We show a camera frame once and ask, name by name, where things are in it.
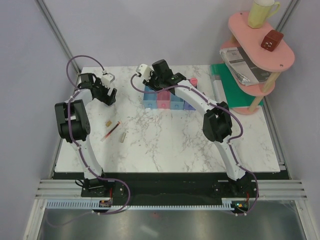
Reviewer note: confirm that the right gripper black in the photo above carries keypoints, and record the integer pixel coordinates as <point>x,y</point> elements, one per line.
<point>149,83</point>

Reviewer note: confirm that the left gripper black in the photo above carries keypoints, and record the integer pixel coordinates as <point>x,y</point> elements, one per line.
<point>108,100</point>

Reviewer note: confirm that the small yellow eraser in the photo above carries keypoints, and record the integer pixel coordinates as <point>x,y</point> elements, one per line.
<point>108,123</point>

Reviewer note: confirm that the red mechanical pencil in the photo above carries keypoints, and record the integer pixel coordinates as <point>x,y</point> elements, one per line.
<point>110,132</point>

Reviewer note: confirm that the pink cap brown bottle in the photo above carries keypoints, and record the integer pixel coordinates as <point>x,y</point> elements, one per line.
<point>194,82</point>

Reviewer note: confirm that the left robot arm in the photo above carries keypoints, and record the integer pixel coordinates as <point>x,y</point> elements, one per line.
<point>74,126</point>

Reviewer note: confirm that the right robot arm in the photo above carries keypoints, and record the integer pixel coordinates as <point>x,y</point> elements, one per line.
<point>217,118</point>

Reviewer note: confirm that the pink bin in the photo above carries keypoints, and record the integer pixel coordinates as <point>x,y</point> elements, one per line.
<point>163,100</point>

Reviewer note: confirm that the light blue bin left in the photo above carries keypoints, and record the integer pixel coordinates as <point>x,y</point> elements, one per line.
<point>149,98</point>

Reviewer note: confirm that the light blue bin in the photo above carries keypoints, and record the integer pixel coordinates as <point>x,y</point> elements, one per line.
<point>149,98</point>
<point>176,103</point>

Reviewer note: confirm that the light blue bin middle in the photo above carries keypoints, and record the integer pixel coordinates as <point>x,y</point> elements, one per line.
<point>176,103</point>

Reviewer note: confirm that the beige chalk stick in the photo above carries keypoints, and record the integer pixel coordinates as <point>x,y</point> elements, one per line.
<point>123,137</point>

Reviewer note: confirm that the purple blue bin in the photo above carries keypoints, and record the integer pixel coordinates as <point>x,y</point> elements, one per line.
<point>188,106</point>

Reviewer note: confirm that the green cutting mat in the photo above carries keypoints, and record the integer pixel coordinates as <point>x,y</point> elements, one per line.
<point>226,89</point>

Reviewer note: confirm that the folded newspaper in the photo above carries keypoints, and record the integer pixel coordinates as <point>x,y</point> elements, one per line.
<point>242,67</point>

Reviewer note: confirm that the pink two-tier shelf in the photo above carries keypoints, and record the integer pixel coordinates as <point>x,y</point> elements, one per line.
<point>275,62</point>

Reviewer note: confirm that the dark red cube toy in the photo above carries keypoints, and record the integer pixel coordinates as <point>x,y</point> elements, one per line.
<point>271,40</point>

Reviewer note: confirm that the yellow mug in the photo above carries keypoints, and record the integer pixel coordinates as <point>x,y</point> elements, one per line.
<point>260,11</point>

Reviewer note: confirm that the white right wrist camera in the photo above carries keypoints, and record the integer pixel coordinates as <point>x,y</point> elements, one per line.
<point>144,71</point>

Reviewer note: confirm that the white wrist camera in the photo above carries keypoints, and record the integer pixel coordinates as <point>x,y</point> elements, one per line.
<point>107,79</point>
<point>144,71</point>

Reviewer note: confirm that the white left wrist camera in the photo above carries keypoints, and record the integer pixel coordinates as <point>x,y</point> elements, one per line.
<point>107,79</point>

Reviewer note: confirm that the white cable duct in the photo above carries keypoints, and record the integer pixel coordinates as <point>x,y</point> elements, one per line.
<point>96,204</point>

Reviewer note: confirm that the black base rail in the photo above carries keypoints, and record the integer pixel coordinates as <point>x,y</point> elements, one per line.
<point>175,188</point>

